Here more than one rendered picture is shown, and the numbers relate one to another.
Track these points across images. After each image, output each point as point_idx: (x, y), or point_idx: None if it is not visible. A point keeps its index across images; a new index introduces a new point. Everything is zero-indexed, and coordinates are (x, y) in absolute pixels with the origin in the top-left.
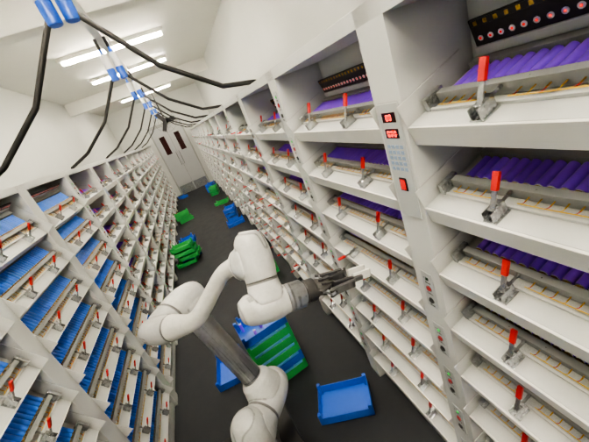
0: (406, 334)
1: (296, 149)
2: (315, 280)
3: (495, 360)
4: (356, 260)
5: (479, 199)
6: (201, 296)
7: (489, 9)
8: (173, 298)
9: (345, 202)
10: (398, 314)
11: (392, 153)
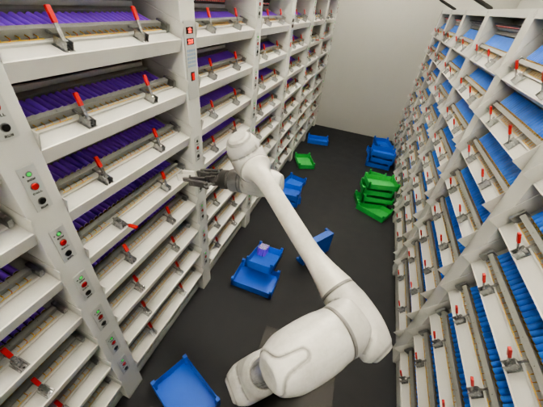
0: (157, 257)
1: (5, 105)
2: (214, 179)
3: (216, 154)
4: (131, 221)
5: (202, 76)
6: (297, 216)
7: None
8: (322, 316)
9: (82, 170)
10: (166, 226)
11: (189, 56)
